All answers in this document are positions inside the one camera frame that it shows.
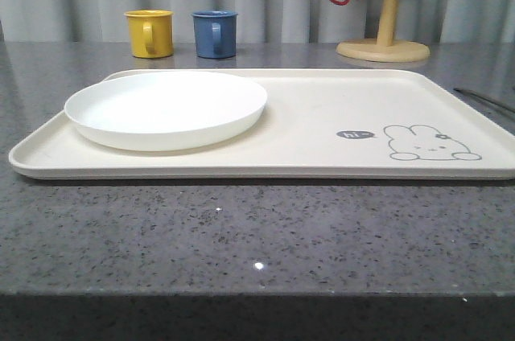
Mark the white round plate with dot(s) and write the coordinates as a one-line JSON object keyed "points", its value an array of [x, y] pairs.
{"points": [[162, 111]]}

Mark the steel chopstick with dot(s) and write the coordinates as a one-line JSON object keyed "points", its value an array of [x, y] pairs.
{"points": [[480, 96]]}

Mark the cream rabbit serving tray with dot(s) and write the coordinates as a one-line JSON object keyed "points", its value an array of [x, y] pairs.
{"points": [[318, 123]]}

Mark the blue enamel mug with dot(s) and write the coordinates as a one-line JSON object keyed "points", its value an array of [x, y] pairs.
{"points": [[215, 33]]}

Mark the yellow enamel mug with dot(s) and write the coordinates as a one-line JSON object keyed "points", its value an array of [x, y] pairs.
{"points": [[150, 33]]}

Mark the wooden mug tree stand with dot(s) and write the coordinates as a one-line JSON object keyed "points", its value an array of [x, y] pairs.
{"points": [[385, 48]]}

